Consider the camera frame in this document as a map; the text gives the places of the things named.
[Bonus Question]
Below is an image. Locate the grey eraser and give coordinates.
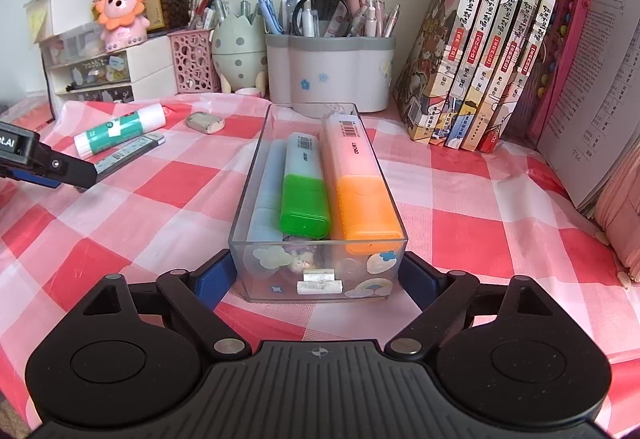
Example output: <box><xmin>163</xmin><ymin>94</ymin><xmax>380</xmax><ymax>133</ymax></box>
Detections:
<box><xmin>186</xmin><ymin>111</ymin><xmax>224</xmax><ymax>134</ymax></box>

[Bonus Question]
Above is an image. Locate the yellow sticky note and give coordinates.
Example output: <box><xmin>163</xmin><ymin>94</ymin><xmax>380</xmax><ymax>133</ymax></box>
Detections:
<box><xmin>27</xmin><ymin>6</ymin><xmax>46</xmax><ymax>37</ymax></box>

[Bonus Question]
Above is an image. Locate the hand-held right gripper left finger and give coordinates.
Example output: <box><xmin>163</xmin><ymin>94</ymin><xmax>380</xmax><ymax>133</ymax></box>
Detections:
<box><xmin>82</xmin><ymin>249</ymin><xmax>253</xmax><ymax>362</ymax></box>

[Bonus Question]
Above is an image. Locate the small white clip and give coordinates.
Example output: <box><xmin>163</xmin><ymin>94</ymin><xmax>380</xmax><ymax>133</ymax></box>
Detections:
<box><xmin>296</xmin><ymin>269</ymin><xmax>345</xmax><ymax>296</ymax></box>

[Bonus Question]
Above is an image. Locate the green cap highlighter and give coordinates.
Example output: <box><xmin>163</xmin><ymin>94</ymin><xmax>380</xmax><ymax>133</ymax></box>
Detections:
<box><xmin>279</xmin><ymin>131</ymin><xmax>332</xmax><ymax>240</ymax></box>

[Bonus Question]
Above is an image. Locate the white grey flower-shaped pen holder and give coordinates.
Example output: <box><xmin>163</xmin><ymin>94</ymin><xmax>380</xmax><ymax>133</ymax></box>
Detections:
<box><xmin>265</xmin><ymin>33</ymin><xmax>397</xmax><ymax>114</ymax></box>

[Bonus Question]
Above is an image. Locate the glass plant pot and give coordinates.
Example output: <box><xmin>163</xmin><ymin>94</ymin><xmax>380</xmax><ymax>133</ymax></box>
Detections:
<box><xmin>147</xmin><ymin>0</ymin><xmax>193</xmax><ymax>32</ymax></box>

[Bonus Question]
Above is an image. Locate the red white checked tablecloth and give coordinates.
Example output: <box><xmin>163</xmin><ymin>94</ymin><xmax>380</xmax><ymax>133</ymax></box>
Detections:
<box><xmin>0</xmin><ymin>91</ymin><xmax>640</xmax><ymax>435</ymax></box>

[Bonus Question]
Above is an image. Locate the yellow spine comic book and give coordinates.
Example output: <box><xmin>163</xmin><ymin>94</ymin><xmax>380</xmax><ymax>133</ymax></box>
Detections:
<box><xmin>460</xmin><ymin>0</ymin><xmax>533</xmax><ymax>152</ymax></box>

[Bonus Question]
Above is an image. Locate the pink pencil case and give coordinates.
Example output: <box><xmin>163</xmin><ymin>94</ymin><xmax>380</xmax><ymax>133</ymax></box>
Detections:
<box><xmin>594</xmin><ymin>164</ymin><xmax>640</xmax><ymax>287</ymax></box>

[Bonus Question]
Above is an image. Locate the white mini drawer unit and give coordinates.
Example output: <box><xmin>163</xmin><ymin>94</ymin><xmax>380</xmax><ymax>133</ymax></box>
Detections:
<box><xmin>40</xmin><ymin>23</ymin><xmax>178</xmax><ymax>104</ymax></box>

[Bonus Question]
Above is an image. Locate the clear plastic organizer box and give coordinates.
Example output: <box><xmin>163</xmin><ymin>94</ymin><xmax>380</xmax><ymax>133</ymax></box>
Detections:
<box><xmin>228</xmin><ymin>103</ymin><xmax>408</xmax><ymax>304</ymax></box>

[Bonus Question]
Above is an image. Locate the white storage box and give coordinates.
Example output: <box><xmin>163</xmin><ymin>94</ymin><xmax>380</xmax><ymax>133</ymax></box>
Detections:
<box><xmin>22</xmin><ymin>0</ymin><xmax>108</xmax><ymax>44</ymax></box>

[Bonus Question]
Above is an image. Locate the orange cap highlighter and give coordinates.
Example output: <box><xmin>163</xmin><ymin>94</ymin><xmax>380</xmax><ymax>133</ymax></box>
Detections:
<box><xmin>320</xmin><ymin>113</ymin><xmax>405</xmax><ymax>256</ymax></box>

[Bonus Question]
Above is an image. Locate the light blue chunky marker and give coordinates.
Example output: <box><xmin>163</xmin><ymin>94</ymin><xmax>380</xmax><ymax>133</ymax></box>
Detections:
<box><xmin>247</xmin><ymin>139</ymin><xmax>290</xmax><ymax>247</ymax></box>

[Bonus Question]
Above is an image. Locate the brown spine comic book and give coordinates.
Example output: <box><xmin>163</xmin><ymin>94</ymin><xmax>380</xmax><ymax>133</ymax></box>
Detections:
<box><xmin>477</xmin><ymin>0</ymin><xmax>552</xmax><ymax>154</ymax></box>

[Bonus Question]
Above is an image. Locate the black magnifying glass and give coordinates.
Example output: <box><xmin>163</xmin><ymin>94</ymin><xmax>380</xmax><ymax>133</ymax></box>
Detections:
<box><xmin>291</xmin><ymin>0</ymin><xmax>353</xmax><ymax>38</ymax></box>

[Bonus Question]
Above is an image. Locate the blue spine comic book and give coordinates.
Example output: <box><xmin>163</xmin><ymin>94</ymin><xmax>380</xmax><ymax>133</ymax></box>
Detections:
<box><xmin>442</xmin><ymin>0</ymin><xmax>517</xmax><ymax>150</ymax></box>

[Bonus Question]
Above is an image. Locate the pink spine comic book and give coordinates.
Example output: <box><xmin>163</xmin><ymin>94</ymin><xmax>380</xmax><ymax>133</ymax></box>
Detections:
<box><xmin>391</xmin><ymin>0</ymin><xmax>497</xmax><ymax>147</ymax></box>

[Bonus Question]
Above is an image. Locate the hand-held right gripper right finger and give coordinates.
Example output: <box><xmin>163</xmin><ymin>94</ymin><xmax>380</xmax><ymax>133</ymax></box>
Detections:
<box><xmin>382</xmin><ymin>250</ymin><xmax>561</xmax><ymax>365</ymax></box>

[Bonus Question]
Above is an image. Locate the stack of printed paper booklets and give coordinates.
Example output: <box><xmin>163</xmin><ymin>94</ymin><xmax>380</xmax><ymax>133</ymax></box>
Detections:
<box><xmin>537</xmin><ymin>0</ymin><xmax>640</xmax><ymax>214</ymax></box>

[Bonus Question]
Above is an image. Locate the purple cartoon print pen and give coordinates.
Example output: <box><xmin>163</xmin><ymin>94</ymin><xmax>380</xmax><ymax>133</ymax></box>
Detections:
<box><xmin>287</xmin><ymin>246</ymin><xmax>321</xmax><ymax>272</ymax></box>

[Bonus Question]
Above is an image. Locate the beige spine comic book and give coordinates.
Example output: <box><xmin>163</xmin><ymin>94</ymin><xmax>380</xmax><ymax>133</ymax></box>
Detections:
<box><xmin>492</xmin><ymin>0</ymin><xmax>568</xmax><ymax>152</ymax></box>

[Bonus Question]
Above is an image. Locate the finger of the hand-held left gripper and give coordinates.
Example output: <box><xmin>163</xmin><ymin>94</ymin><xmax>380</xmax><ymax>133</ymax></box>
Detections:
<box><xmin>0</xmin><ymin>141</ymin><xmax>99</xmax><ymax>194</ymax></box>

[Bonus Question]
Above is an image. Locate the pink lion figurine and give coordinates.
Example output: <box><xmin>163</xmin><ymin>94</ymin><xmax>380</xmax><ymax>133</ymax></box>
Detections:
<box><xmin>91</xmin><ymin>0</ymin><xmax>151</xmax><ymax>54</ymax></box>

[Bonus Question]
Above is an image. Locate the green white glue stick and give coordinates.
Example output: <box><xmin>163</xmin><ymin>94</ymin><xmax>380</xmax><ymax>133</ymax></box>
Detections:
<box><xmin>73</xmin><ymin>103</ymin><xmax>167</xmax><ymax>156</ymax></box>

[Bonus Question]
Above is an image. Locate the pink perforated pen holder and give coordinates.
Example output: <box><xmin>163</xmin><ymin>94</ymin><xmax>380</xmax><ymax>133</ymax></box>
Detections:
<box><xmin>167</xmin><ymin>30</ymin><xmax>221</xmax><ymax>94</ymax></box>

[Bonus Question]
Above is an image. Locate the pencil lead refill case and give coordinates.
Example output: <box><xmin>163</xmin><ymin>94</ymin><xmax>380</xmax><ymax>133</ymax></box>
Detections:
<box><xmin>92</xmin><ymin>132</ymin><xmax>167</xmax><ymax>184</ymax></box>

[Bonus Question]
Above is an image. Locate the pink abacus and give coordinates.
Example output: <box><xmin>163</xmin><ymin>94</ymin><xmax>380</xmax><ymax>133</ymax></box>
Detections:
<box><xmin>512</xmin><ymin>0</ymin><xmax>597</xmax><ymax>140</ymax></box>

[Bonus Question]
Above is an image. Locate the green egg-shaped pen holder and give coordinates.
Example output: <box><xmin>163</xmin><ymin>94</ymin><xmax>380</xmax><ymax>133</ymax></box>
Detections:
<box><xmin>211</xmin><ymin>11</ymin><xmax>268</xmax><ymax>97</ymax></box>

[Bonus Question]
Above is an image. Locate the bunch of thin pens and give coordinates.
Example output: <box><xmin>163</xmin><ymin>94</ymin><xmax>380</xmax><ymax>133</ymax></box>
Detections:
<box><xmin>187</xmin><ymin>0</ymin><xmax>228</xmax><ymax>32</ymax></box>

